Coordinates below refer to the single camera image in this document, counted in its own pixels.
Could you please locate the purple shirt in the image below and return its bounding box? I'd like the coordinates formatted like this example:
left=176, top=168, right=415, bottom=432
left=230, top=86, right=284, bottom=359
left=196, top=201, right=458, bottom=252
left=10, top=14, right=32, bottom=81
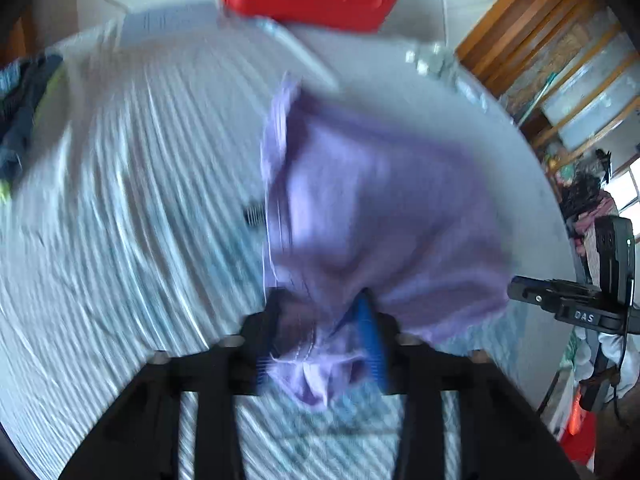
left=260, top=72, right=516, bottom=411

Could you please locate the dark blue garment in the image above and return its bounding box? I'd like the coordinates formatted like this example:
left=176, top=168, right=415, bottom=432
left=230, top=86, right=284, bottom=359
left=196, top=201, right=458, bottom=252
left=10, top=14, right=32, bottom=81
left=0, top=65, right=66, bottom=206

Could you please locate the white padded headboard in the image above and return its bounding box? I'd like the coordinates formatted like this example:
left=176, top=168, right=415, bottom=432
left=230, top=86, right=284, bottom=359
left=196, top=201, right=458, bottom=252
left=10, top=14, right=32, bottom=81
left=30, top=0, right=531, bottom=56

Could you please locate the light blue paper sheet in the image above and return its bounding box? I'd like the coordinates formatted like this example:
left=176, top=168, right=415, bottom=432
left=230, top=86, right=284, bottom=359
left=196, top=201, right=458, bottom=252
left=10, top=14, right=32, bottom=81
left=122, top=2, right=226, bottom=41

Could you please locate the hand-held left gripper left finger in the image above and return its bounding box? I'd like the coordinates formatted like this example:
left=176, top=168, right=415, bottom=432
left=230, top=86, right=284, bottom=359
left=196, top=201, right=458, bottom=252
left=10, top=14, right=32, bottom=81
left=59, top=287, right=301, bottom=480

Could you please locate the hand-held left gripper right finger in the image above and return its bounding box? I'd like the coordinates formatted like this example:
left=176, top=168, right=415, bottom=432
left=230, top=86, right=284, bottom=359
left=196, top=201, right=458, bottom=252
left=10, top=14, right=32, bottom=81
left=350, top=290, right=581, bottom=480

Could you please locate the red plastic bag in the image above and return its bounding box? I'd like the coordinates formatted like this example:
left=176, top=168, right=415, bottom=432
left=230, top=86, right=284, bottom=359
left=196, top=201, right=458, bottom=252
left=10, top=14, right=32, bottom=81
left=560, top=400, right=598, bottom=471

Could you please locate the white tube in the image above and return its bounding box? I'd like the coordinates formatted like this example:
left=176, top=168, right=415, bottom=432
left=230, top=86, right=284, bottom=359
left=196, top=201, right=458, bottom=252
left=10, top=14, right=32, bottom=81
left=452, top=72, right=493, bottom=111

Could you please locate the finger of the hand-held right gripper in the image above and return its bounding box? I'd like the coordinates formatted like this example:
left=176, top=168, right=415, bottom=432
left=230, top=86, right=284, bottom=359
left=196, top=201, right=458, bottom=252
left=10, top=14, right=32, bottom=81
left=506, top=276, right=561, bottom=311

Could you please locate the white cord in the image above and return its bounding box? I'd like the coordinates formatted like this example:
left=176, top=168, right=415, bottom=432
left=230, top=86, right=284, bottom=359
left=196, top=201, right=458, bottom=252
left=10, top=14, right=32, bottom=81
left=252, top=17, right=341, bottom=92

